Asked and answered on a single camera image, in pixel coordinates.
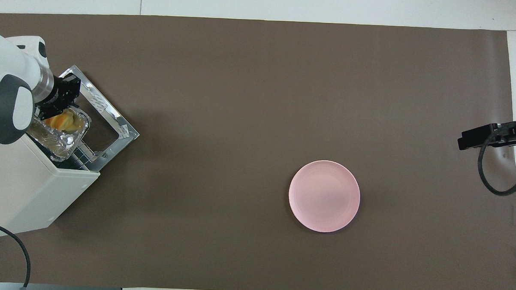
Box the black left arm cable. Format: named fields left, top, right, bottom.
left=0, top=220, right=33, bottom=289

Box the brown table mat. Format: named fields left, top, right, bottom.
left=0, top=10, right=516, bottom=290

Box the pink round plate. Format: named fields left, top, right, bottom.
left=287, top=159, right=362, bottom=234

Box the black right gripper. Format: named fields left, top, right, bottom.
left=457, top=118, right=516, bottom=153

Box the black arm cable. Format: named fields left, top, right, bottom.
left=0, top=220, right=33, bottom=289
left=477, top=121, right=516, bottom=197

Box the aluminium foil tray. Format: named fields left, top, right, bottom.
left=26, top=106, right=92, bottom=163

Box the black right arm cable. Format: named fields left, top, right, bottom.
left=477, top=121, right=516, bottom=197

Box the silver glass oven door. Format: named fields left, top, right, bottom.
left=53, top=64, right=142, bottom=174

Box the sliced golden bread loaf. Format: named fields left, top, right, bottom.
left=44, top=109, right=84, bottom=134

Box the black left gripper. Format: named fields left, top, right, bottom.
left=36, top=73, right=82, bottom=123

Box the metal oven wire rack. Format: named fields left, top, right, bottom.
left=66, top=142, right=96, bottom=171

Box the white toaster oven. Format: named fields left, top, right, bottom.
left=0, top=125, right=102, bottom=242

